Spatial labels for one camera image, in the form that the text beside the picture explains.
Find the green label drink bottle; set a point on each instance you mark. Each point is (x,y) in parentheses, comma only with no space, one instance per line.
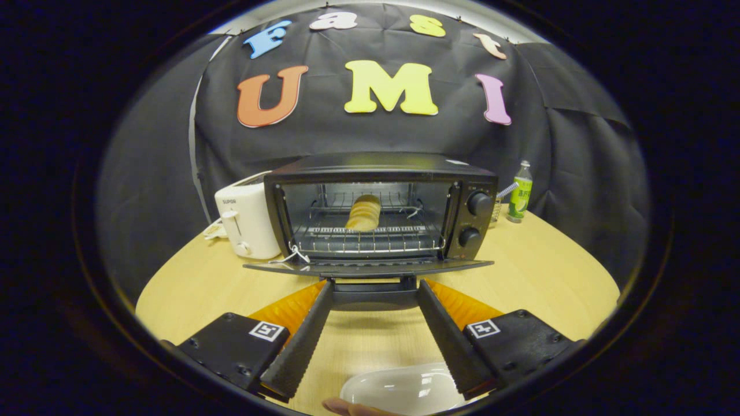
(520,199)

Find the white plate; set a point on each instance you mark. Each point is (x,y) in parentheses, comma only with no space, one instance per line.
(399,390)

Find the white pop-up toaster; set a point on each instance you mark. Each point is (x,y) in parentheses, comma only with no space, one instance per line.
(251,225)

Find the black toaster oven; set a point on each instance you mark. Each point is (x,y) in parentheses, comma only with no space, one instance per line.
(376,164)

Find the ridged bread roll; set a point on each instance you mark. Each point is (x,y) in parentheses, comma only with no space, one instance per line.
(364,214)

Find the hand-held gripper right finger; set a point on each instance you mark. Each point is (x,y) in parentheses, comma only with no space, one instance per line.
(454,346)

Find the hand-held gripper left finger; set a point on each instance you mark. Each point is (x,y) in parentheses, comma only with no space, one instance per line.
(300,349)

